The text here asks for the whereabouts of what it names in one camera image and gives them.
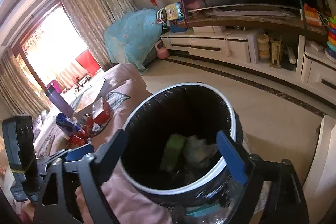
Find purple bottle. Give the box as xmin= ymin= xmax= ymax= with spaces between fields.
xmin=44 ymin=80 xmax=75 ymax=119

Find light blue cloth cover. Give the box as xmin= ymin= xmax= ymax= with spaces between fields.
xmin=104 ymin=9 xmax=164 ymax=75

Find orange toy phone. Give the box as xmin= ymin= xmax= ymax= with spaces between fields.
xmin=303 ymin=4 xmax=323 ymax=28

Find blue toy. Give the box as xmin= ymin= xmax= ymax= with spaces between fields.
xmin=169 ymin=21 xmax=193 ymax=33

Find red cloth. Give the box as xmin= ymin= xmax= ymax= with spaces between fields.
xmin=76 ymin=49 xmax=101 ymax=75

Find colourful activity toy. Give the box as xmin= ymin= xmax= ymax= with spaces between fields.
xmin=165 ymin=3 xmax=188 ymax=21

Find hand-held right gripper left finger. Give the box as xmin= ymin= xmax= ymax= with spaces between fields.
xmin=33 ymin=129 xmax=130 ymax=224

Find colourful picture book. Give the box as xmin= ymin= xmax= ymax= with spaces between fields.
xmin=73 ymin=78 xmax=111 ymax=119

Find pink tablecloth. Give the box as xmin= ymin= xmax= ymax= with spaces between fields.
xmin=34 ymin=63 xmax=171 ymax=224

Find white toy basket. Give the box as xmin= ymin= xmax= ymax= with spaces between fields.
xmin=157 ymin=7 xmax=168 ymax=25

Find green packet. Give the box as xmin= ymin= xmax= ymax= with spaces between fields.
xmin=160 ymin=134 xmax=188 ymax=172

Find white television cabinet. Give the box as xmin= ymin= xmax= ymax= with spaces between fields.
xmin=161 ymin=7 xmax=336 ymax=93

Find blue snack packet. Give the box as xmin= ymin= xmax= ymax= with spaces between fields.
xmin=56 ymin=112 xmax=82 ymax=135

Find beige patterned curtain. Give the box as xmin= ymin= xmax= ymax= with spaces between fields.
xmin=0 ymin=48 xmax=53 ymax=119
xmin=59 ymin=0 xmax=138 ymax=71

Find rainbow ring stacker toy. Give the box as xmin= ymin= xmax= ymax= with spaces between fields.
xmin=324 ymin=15 xmax=336 ymax=63

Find red snack packet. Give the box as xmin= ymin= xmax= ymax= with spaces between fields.
xmin=92 ymin=98 xmax=112 ymax=125

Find yellow stacked containers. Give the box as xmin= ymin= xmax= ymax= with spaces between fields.
xmin=257 ymin=34 xmax=271 ymax=59

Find yellow wooden abacus toy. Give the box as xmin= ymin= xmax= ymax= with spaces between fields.
xmin=269 ymin=36 xmax=283 ymax=68

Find red snack wrapper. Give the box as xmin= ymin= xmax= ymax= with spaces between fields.
xmin=67 ymin=115 xmax=97 ymax=147

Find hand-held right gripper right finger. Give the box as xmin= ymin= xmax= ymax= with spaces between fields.
xmin=216 ymin=130 xmax=310 ymax=224

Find black trash bin white rim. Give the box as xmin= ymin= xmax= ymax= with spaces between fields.
xmin=119 ymin=83 xmax=247 ymax=224

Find white remote control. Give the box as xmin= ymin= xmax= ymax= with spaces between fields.
xmin=286 ymin=47 xmax=297 ymax=71

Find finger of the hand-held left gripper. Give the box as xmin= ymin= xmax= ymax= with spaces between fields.
xmin=37 ymin=145 xmax=95 ymax=177

